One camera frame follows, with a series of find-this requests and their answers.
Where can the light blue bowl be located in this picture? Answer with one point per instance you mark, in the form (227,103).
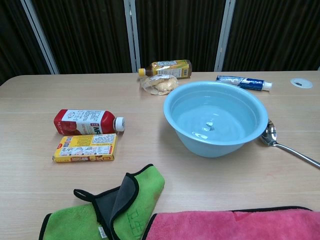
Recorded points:
(215,146)

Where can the bread in clear bag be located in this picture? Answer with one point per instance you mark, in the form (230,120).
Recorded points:
(162,85)

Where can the yellow tea bottle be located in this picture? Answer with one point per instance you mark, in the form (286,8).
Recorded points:
(170,67)

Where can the green cloth grey lining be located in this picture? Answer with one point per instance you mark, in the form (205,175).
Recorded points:
(147,185)

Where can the yellow printed carton box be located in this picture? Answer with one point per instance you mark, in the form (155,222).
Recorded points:
(85,150)

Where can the red juice bottle white cap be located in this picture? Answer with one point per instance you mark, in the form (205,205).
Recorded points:
(75,122)

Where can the blue white toothpaste tube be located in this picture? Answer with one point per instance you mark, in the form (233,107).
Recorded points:
(237,81)

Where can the pink cloth black trim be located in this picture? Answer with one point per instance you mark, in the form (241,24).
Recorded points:
(225,225)

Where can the grey partition frame post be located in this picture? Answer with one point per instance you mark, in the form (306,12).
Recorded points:
(132,37)
(41,40)
(223,37)

